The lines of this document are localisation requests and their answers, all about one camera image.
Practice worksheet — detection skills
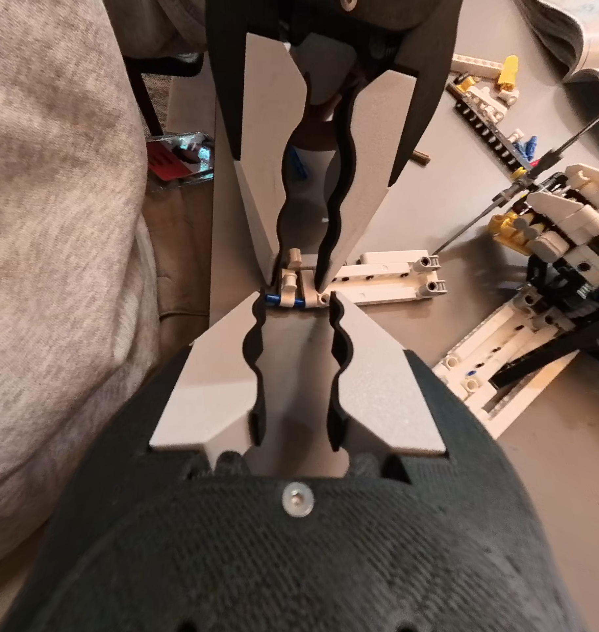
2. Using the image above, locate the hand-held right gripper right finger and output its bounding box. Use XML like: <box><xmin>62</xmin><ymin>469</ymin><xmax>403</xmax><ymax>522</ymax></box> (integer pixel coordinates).
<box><xmin>330</xmin><ymin>290</ymin><xmax>448</xmax><ymax>467</ymax></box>

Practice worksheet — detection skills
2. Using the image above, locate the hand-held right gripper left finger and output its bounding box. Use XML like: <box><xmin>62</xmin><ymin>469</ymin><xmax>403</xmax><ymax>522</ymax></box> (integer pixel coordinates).
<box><xmin>149</xmin><ymin>290</ymin><xmax>268</xmax><ymax>467</ymax></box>

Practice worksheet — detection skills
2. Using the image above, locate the red foil packet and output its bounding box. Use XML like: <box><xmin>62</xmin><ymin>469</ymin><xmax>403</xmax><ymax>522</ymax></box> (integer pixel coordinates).
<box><xmin>145</xmin><ymin>131</ymin><xmax>217</xmax><ymax>192</ymax></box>

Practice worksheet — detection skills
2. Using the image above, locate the lego helicopter model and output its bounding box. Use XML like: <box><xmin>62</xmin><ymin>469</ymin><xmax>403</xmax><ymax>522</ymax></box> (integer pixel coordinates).
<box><xmin>430</xmin><ymin>106</ymin><xmax>599</xmax><ymax>440</ymax></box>

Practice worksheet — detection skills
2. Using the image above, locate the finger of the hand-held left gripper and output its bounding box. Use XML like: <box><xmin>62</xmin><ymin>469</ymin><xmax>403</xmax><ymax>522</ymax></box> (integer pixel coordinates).
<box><xmin>314</xmin><ymin>69</ymin><xmax>418</xmax><ymax>292</ymax></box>
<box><xmin>233</xmin><ymin>32</ymin><xmax>311</xmax><ymax>288</ymax></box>

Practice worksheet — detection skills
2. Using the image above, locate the white connector with blue pin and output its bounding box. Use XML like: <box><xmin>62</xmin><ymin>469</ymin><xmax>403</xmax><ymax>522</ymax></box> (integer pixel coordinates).
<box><xmin>266</xmin><ymin>273</ymin><xmax>306</xmax><ymax>310</ymax></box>

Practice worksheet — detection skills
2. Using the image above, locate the person's left forearm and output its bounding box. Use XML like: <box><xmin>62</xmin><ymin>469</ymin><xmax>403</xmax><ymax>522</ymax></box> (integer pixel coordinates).
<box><xmin>102</xmin><ymin>0</ymin><xmax>209</xmax><ymax>54</ymax></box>

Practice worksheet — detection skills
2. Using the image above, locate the open lego instruction booklet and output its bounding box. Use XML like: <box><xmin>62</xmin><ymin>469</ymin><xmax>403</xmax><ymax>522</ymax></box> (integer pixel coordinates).
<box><xmin>514</xmin><ymin>0</ymin><xmax>599</xmax><ymax>107</ymax></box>

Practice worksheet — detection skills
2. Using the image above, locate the yellow lego wedge piece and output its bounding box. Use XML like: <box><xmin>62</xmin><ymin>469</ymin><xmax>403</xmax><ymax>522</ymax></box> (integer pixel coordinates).
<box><xmin>497</xmin><ymin>54</ymin><xmax>520</xmax><ymax>91</ymax></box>

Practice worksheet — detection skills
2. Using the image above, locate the long white lego beam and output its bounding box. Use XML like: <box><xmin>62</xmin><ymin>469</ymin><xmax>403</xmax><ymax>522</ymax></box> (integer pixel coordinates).
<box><xmin>450</xmin><ymin>52</ymin><xmax>508</xmax><ymax>81</ymax></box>

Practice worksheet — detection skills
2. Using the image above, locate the black chair frame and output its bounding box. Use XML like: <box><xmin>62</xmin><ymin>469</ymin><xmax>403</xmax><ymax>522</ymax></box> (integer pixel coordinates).
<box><xmin>123</xmin><ymin>48</ymin><xmax>205</xmax><ymax>138</ymax></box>

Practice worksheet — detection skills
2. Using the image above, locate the long black lego beam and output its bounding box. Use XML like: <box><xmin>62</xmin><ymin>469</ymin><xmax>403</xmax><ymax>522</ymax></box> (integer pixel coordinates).
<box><xmin>449</xmin><ymin>89</ymin><xmax>533</xmax><ymax>179</ymax></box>

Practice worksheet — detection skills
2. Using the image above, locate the white lego connector cluster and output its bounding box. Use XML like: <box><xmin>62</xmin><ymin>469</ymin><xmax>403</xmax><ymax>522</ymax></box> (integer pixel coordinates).
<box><xmin>464</xmin><ymin>83</ymin><xmax>520</xmax><ymax>120</ymax></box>

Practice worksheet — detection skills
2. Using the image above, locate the white lego beam assembly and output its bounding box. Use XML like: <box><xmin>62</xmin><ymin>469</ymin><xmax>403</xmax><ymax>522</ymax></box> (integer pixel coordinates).
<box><xmin>285</xmin><ymin>248</ymin><xmax>449</xmax><ymax>310</ymax></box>

